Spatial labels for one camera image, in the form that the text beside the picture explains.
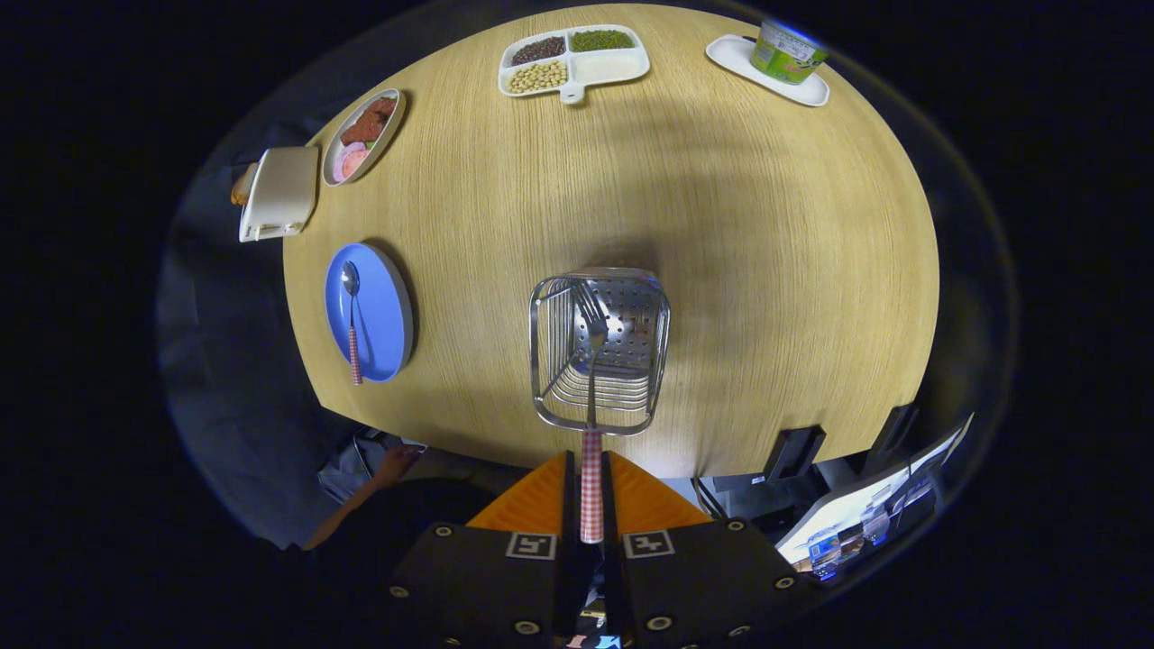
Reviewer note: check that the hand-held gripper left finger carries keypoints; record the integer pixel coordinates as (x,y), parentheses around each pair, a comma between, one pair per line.
(487,586)

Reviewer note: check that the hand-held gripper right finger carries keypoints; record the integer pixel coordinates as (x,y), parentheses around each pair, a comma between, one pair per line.
(703,586)

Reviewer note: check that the black upright stand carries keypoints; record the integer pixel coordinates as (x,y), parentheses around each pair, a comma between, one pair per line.
(892,437)
(793,451)

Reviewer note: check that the bright white screen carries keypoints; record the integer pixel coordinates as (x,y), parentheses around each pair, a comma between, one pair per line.
(847,509)

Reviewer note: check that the metal cutlery basket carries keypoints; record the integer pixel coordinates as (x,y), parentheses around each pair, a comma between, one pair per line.
(631,315)

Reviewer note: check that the blue round plate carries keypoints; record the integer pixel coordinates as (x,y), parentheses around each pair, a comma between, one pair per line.
(383,315)

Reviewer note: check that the pink ham slice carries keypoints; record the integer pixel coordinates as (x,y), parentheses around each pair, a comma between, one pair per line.
(354,165)
(344,153)

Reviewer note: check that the white toaster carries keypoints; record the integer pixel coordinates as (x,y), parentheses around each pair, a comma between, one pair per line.
(284,189)

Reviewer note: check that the grey food plate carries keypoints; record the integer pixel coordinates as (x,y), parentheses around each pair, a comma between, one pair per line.
(394,132)

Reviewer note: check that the brown toast slice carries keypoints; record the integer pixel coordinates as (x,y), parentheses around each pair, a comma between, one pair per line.
(242,187)

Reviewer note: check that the brown meat steak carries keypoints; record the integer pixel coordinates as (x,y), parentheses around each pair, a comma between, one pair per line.
(370,122)

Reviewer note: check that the yellow soybeans portion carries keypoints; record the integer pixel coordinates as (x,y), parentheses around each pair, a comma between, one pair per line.
(538,77)

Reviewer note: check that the white divided tray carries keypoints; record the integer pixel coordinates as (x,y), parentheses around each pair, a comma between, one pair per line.
(613,68)

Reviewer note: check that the white saucer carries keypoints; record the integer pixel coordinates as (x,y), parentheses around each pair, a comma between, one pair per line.
(735,54)

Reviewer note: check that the green labelled metal bottle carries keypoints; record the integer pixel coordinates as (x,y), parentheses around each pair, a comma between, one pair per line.
(784,59)

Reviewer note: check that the red beans portion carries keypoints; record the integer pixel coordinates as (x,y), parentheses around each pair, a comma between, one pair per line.
(538,50)

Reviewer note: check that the green beans portion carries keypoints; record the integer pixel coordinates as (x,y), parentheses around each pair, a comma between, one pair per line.
(601,40)

